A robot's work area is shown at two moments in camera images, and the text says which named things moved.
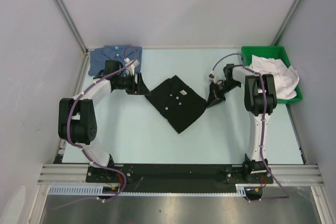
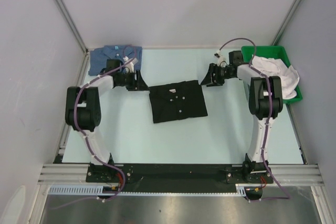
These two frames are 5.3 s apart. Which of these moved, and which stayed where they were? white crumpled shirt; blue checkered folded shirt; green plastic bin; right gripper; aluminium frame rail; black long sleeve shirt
Moved: black long sleeve shirt; right gripper
Stayed: white crumpled shirt; blue checkered folded shirt; aluminium frame rail; green plastic bin
